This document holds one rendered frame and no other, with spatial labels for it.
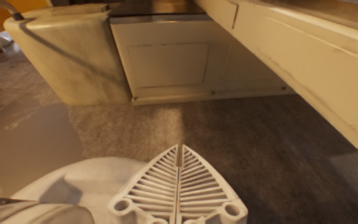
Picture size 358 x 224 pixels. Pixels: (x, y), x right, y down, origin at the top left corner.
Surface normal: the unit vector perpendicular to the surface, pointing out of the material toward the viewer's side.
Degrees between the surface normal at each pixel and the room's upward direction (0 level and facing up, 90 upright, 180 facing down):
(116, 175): 1
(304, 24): 90
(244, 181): 0
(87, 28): 90
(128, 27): 90
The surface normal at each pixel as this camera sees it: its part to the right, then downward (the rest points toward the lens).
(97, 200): 0.00, -0.69
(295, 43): -0.99, 0.08
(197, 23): 0.10, 0.72
